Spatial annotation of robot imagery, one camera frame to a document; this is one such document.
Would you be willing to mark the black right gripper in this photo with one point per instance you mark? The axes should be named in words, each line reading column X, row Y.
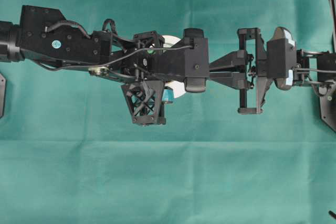
column 254, row 66

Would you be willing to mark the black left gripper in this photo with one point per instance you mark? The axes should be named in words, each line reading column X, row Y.
column 143, row 91

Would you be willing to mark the white duct tape roll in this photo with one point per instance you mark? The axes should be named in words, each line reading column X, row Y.
column 176, row 86

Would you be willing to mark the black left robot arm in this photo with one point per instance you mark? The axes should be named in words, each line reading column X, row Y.
column 45, row 37

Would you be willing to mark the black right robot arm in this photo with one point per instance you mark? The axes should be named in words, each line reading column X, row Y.
column 313, row 69

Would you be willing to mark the green cloth table cover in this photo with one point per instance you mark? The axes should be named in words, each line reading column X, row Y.
column 70, row 153

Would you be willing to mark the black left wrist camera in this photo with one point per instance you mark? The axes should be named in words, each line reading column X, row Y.
column 188, row 62

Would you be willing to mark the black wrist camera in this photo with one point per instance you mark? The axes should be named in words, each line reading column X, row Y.
column 281, row 58
column 188, row 62

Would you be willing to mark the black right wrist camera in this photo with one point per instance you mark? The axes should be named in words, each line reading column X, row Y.
column 281, row 58

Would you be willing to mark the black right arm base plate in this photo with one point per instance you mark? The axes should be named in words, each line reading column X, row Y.
column 327, row 105

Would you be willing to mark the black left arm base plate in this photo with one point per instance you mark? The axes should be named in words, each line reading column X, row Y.
column 2, row 94

